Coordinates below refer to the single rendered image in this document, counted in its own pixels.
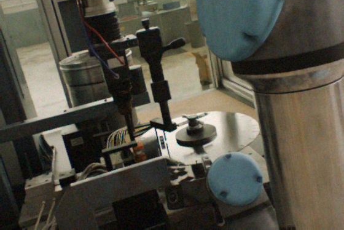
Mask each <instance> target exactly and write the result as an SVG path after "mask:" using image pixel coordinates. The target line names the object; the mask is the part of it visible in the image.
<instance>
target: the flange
mask: <svg viewBox="0 0 344 230"><path fill-rule="evenodd" d="M216 134H217V129H216V127H215V126H214V125H211V124H204V125H201V124H200V126H199V127H197V128H195V129H193V128H189V126H187V127H184V128H181V129H180V130H178V131H177V132H176V133H175V139H176V141H177V142H178V143H181V144H185V145H192V144H197V143H202V142H205V141H207V140H209V139H211V138H212V137H214V136H215V135H216Z"/></svg>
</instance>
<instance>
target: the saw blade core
mask: <svg viewBox="0 0 344 230"><path fill-rule="evenodd" d="M186 120H187V119H186V118H182V117H179V118H176V119H172V120H171V121H173V122H176V123H177V124H178V123H180V122H183V121H186ZM199 120H201V121H204V122H205V124H211V125H214V126H215V127H216V129H217V134H216V135H215V136H214V137H212V138H211V139H209V140H207V141H205V142H202V143H197V144H192V145H185V144H181V143H178V142H177V141H176V139H175V133H176V132H177V131H178V130H180V129H181V128H184V127H187V126H188V124H186V125H183V126H182V127H178V129H177V130H175V131H173V132H171V133H169V132H165V133H166V139H167V141H165V142H164V143H160V141H159V143H157V138H156V135H155V130H154V129H150V130H149V131H148V132H146V133H145V134H144V135H143V136H142V137H141V138H140V139H139V140H138V142H137V143H139V142H141V143H142V144H143V146H144V148H141V149H137V150H135V151H137V153H136V154H137V155H138V157H139V158H140V159H142V160H144V161H148V160H150V159H154V158H156V157H160V156H165V159H166V164H167V167H177V166H178V165H179V167H182V166H190V165H196V161H197V165H198V164H202V161H201V158H202V156H203V155H204V154H209V155H217V154H226V153H228V152H238V151H241V150H242V149H245V147H247V146H249V145H250V144H251V143H252V142H253V141H254V140H255V139H256V137H257V136H258V134H259V129H253V128H259V125H258V123H257V121H256V120H254V119H253V118H251V117H249V116H247V115H245V114H241V113H235V112H229V111H224V112H223V111H212V112H208V115H207V116H205V117H202V118H200V119H199ZM157 133H158V136H160V135H163V136H164V134H163V131H162V130H159V129H157ZM179 163H180V164H179Z"/></svg>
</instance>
